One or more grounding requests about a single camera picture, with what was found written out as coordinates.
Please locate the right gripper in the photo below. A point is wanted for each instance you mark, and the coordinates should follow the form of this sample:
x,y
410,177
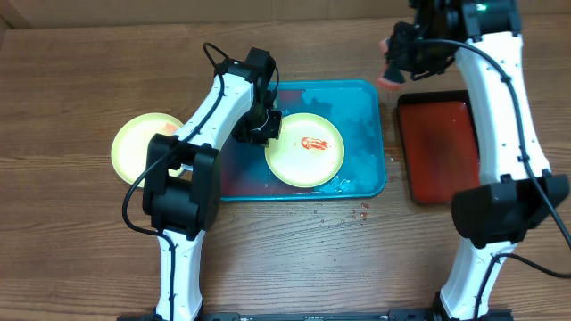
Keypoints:
x,y
399,56

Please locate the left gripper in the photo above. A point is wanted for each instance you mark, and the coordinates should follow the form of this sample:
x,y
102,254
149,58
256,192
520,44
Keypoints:
x,y
262,139

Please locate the red and black sponge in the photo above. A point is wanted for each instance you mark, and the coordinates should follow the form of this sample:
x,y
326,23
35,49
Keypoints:
x,y
391,76

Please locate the green plate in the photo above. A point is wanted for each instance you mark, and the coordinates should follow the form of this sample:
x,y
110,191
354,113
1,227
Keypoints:
x,y
308,152
129,146

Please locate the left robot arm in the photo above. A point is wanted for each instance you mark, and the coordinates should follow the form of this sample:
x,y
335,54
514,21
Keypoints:
x,y
182,177

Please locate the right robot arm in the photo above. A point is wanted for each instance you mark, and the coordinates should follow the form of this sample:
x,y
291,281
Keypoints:
x,y
517,189

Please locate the teal plastic tray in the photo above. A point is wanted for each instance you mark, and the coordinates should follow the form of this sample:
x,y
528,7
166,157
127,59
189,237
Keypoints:
x,y
352,106

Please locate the black tray with red liquid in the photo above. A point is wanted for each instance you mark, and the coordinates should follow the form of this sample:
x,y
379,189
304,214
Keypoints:
x,y
439,145

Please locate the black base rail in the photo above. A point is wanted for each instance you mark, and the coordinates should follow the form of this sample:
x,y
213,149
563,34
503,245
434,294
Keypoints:
x,y
391,315

